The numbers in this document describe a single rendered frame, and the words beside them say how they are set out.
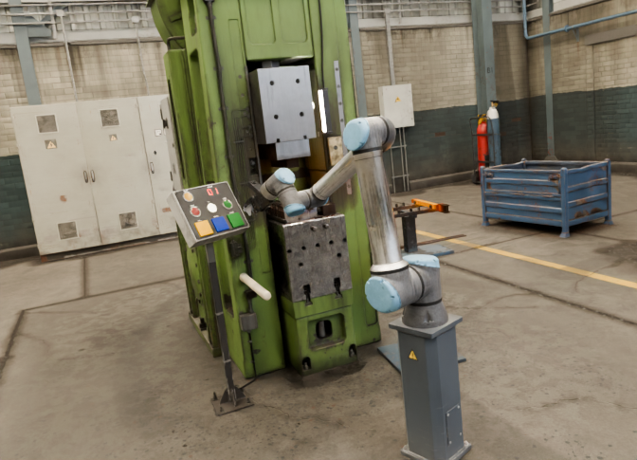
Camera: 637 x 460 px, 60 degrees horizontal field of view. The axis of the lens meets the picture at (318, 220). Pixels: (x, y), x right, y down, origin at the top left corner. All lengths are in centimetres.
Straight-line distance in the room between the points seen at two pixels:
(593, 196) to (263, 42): 433
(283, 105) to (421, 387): 164
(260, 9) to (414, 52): 759
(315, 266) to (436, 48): 822
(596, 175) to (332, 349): 409
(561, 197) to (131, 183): 562
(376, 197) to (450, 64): 914
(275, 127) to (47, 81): 620
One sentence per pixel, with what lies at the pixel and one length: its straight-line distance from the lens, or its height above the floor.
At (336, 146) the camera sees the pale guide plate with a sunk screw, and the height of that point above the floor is 130.
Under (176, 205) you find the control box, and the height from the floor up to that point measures 113.
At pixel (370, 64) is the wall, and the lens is 1018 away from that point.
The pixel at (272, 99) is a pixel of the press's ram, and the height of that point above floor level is 160.
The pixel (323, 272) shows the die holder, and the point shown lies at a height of 60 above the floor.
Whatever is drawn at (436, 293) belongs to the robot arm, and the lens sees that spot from 225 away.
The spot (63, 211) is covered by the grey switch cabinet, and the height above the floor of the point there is 66.
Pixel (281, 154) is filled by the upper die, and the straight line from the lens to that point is 305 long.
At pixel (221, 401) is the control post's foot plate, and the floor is 3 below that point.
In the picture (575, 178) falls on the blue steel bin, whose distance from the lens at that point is 629.
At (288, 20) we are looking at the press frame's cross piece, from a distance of 331.
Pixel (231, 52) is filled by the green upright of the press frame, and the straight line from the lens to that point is 317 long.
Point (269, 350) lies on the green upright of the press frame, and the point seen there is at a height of 14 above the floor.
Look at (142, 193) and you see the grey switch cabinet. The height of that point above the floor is 73.
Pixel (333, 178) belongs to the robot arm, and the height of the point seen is 120.
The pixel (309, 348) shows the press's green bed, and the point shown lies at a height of 17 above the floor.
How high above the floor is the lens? 145
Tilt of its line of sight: 10 degrees down
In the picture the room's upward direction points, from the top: 7 degrees counter-clockwise
